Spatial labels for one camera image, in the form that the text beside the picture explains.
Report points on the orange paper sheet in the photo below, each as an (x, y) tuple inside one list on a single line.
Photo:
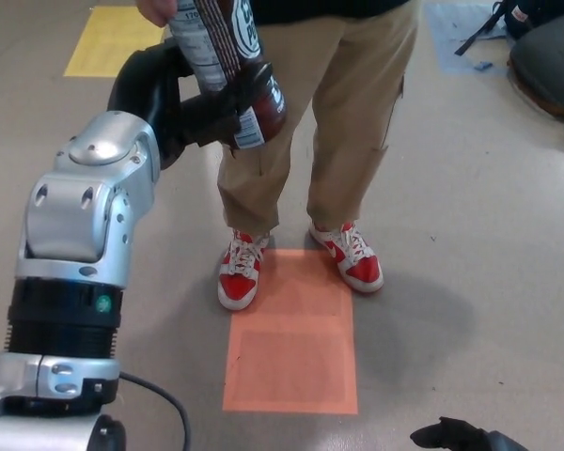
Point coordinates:
[(291, 366)]

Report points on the person's right hand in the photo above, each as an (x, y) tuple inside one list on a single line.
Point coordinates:
[(160, 11)]

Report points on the robot left silver arm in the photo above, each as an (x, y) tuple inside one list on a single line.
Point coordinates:
[(70, 221)]

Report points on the khaki cargo trousers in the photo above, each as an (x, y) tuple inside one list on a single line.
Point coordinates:
[(348, 117)]

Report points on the person's red white sneaker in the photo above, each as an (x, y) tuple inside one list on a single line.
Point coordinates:
[(237, 284), (362, 270)]

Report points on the small blue tape scrap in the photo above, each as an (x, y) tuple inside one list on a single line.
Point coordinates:
[(482, 65)]

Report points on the robot left black hand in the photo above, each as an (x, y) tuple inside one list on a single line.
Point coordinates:
[(145, 84)]

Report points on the person's right red white sneaker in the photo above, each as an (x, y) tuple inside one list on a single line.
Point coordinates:
[(237, 284)]

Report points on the robot right black hand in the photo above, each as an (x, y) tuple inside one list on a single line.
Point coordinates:
[(456, 437)]

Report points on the brown protein shake bottle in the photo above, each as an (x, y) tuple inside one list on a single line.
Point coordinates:
[(202, 51)]

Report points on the robot right silver arm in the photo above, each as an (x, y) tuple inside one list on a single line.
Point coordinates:
[(505, 444)]

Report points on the person's left red white sneaker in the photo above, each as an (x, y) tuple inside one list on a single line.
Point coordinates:
[(362, 270)]

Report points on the yellow paper sheet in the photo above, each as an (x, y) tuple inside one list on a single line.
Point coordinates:
[(98, 47)]

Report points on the blue paper sheet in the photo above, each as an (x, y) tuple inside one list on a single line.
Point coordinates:
[(446, 42)]

